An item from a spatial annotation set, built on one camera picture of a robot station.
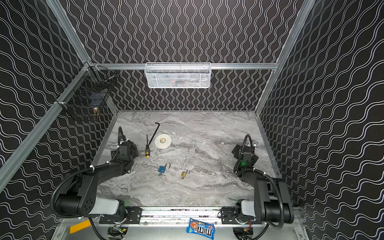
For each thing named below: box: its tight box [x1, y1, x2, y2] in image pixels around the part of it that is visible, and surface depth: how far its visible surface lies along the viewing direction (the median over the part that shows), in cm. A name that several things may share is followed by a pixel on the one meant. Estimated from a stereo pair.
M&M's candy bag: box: [186, 217, 215, 240], surface depth 72 cm
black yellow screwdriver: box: [145, 134, 150, 158], surface depth 100 cm
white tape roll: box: [154, 133, 172, 149], surface depth 105 cm
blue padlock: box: [158, 162, 171, 174], surface depth 92 cm
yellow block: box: [69, 219, 91, 234], surface depth 72 cm
